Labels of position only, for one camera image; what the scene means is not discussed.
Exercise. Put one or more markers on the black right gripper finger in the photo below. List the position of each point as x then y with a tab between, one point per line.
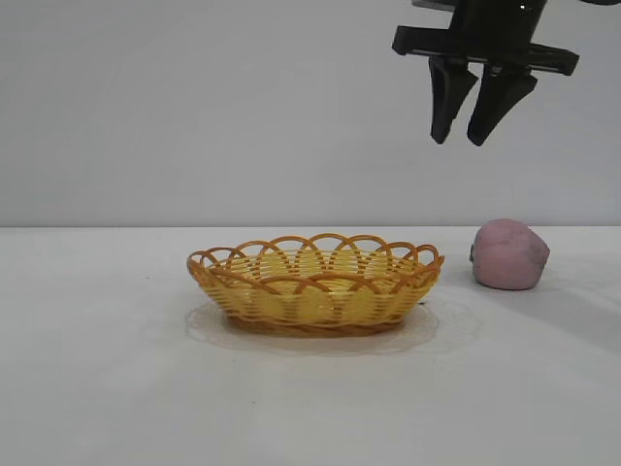
497	104
446	97

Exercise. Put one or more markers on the yellow woven wicker basket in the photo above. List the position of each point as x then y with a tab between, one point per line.
310	310

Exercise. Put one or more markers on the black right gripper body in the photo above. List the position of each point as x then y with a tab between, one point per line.
495	31

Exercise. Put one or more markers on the pink peach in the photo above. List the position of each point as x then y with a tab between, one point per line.
509	257

